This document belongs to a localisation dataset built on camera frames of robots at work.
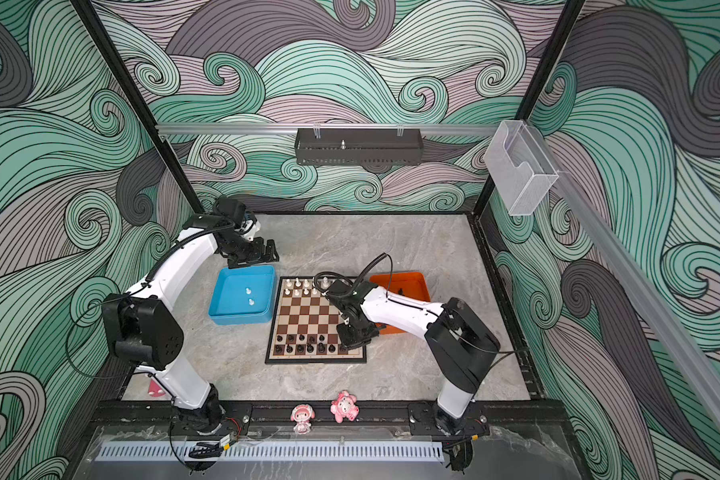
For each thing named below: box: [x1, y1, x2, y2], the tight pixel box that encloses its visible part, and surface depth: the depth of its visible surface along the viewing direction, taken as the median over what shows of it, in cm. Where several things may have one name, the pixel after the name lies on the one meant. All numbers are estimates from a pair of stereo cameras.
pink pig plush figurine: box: [330, 390, 359, 424], surface depth 74 cm
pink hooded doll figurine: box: [290, 403, 316, 434], surface depth 73 cm
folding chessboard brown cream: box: [264, 276, 367, 364], surface depth 88 cm
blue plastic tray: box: [208, 265, 277, 325], surface depth 96 cm
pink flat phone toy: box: [148, 379, 166, 397], surface depth 78 cm
